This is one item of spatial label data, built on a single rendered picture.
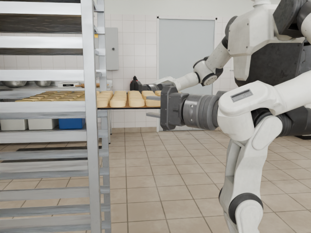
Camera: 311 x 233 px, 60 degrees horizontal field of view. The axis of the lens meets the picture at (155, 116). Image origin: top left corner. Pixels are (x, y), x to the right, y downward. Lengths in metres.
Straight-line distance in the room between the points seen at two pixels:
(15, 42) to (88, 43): 0.20
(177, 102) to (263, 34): 0.43
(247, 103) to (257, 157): 0.52
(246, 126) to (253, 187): 0.55
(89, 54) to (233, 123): 0.42
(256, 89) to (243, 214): 0.63
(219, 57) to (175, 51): 3.69
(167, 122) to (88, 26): 0.34
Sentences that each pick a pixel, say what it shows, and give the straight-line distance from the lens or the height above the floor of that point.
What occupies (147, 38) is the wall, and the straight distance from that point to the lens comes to 4.97.
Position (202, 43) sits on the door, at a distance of 5.18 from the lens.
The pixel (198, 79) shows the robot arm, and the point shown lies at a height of 1.11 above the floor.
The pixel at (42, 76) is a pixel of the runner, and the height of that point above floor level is 1.14.
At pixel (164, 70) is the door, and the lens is 5.00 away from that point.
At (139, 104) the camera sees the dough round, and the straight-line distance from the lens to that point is 0.84.
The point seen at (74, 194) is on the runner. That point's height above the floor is 0.78.
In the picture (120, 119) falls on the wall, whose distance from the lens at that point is 5.00.
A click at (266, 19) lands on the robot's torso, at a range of 1.01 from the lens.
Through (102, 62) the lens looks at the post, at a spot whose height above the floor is 1.19.
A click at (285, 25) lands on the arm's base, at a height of 1.29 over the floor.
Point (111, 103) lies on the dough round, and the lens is 0.84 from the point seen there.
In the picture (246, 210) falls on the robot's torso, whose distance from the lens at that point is 1.15.
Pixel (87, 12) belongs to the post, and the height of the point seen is 1.31.
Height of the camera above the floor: 1.16
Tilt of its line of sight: 10 degrees down
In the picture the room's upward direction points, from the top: straight up
